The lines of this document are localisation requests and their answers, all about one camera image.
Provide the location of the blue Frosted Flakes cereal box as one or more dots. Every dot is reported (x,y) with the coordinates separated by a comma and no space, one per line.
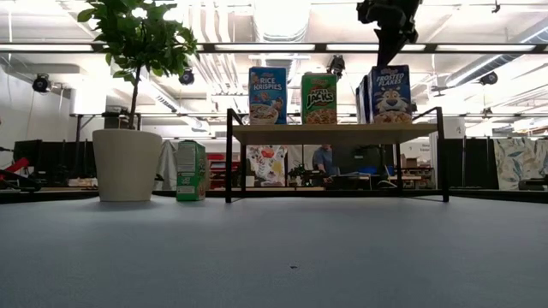
(363,102)
(391,98)

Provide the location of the black overhead frame bar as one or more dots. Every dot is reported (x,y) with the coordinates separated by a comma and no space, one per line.
(321,47)

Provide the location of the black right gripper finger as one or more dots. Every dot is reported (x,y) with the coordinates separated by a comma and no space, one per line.
(387,49)

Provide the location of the blue-grey table mat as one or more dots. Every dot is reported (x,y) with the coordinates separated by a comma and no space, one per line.
(257,256)

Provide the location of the white draped cloth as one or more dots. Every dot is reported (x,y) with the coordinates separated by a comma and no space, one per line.
(167,164)

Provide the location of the green leafy plant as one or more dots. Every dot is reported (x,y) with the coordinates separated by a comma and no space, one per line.
(137,43)

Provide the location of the wooden shelf with black frame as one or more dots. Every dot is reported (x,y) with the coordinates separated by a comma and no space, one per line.
(334,133)

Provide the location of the green Apple Jacks cereal box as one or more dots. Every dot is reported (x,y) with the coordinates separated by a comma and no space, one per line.
(190,171)
(319,100)

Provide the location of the blue Rice Krispies cereal box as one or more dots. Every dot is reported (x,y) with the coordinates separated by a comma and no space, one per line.
(267,96)

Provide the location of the black hanging ceiling camera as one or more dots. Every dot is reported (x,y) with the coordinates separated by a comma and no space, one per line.
(41,83)
(336,65)
(186,77)
(488,78)

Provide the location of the black background robot arm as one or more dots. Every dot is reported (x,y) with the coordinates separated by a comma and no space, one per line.
(306,175)

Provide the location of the leaf print curtain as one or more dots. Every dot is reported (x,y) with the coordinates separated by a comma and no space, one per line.
(520,162)

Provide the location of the white plant pot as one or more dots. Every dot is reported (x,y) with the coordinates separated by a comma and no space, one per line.
(126,167)

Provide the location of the floral print cloth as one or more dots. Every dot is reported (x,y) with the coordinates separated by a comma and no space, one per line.
(267,164)

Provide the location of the red shelving unit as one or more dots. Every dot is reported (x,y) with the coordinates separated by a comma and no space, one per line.
(218,171)

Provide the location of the black partition panel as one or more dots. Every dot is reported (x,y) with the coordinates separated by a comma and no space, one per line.
(70,160)
(481,162)

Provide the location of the person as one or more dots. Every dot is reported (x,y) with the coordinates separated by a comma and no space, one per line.
(324,159)

